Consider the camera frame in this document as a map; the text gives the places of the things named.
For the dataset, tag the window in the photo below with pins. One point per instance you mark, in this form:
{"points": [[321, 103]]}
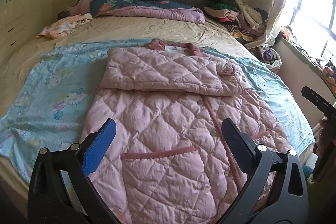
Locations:
{"points": [[315, 3]]}

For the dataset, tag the person's right hand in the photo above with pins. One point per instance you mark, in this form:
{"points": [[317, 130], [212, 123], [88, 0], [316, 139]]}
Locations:
{"points": [[320, 140]]}

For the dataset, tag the dark floral quilt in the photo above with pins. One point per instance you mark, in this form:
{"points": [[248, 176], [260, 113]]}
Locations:
{"points": [[136, 3]]}

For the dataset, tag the cream wardrobe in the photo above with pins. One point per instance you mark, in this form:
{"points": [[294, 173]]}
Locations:
{"points": [[21, 16]]}

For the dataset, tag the light blue cartoon bed sheet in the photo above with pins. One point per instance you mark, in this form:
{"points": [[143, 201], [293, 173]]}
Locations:
{"points": [[52, 98]]}

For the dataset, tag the bed with beige sheet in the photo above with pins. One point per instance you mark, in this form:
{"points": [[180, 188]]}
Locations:
{"points": [[131, 27]]}

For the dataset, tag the pink quilted jacket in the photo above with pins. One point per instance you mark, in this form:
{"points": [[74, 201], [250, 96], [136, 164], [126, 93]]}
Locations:
{"points": [[170, 121]]}

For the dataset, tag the pile of mixed clothes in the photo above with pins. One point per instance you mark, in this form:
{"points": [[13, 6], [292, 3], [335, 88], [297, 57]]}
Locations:
{"points": [[228, 7]]}

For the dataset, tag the pink pillow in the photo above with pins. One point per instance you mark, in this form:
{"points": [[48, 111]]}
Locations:
{"points": [[82, 6]]}

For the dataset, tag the cream curtain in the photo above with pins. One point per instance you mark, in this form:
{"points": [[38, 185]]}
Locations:
{"points": [[281, 3]]}

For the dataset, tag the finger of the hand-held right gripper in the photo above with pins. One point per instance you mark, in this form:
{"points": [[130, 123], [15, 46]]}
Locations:
{"points": [[316, 100]]}

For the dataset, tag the peach printed garment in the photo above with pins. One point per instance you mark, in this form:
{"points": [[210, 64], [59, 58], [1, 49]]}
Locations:
{"points": [[63, 26]]}

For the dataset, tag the cluttered green windowsill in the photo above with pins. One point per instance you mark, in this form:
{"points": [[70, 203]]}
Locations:
{"points": [[302, 53]]}

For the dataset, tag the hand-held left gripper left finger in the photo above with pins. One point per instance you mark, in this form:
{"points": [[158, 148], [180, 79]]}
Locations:
{"points": [[101, 146]]}

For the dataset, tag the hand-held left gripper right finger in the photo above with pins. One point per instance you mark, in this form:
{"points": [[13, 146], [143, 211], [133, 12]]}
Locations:
{"points": [[236, 140]]}

